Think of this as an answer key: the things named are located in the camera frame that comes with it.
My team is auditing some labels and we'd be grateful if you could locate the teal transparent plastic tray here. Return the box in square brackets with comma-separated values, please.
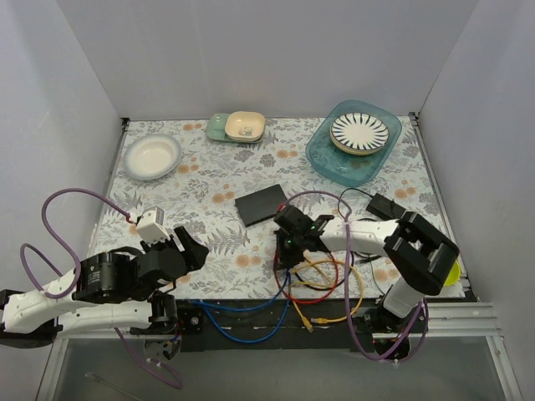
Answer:
[305, 100, 402, 187]

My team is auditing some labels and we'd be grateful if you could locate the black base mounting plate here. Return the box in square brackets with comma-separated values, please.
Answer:
[129, 297, 419, 354]

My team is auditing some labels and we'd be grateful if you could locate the green square dish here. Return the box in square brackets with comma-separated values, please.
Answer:
[206, 113, 232, 142]

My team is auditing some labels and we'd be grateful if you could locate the yellow ethernet cable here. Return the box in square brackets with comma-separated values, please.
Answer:
[292, 261, 364, 325]
[290, 266, 348, 333]

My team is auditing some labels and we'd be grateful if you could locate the white blue-rimmed bowl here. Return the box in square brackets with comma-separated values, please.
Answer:
[123, 134, 182, 180]

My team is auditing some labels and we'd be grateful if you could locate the floral patterned table mat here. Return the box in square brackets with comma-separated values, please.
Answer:
[94, 116, 446, 300]

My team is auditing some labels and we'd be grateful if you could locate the black power adapter cable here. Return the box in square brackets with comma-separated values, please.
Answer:
[338, 186, 409, 293]

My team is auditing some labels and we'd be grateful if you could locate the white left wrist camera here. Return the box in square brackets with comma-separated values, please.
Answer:
[136, 206, 169, 245]

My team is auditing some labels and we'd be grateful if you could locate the striped white blue plate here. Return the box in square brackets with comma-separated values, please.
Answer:
[329, 113, 390, 155]

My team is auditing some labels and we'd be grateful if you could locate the red ethernet cable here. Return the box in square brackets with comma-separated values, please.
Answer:
[273, 246, 339, 305]

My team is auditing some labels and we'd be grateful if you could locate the lime green bowl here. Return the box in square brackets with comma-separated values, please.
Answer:
[443, 260, 461, 287]

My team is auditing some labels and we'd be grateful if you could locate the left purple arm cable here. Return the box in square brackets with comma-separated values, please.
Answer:
[19, 187, 185, 389]

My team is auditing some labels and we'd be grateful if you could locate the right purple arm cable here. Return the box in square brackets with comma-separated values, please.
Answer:
[278, 190, 431, 363]

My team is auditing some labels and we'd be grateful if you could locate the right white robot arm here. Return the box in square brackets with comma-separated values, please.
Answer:
[274, 206, 459, 332]

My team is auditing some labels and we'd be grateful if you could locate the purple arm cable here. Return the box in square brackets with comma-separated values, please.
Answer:
[19, 187, 185, 389]
[278, 190, 431, 363]

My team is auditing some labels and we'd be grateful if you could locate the black network switch box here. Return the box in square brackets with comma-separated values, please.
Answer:
[235, 185, 288, 227]

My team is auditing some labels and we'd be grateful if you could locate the beige square bowl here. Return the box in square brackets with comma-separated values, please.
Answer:
[225, 111, 266, 142]

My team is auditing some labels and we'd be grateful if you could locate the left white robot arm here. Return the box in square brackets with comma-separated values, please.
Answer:
[1, 226, 209, 348]

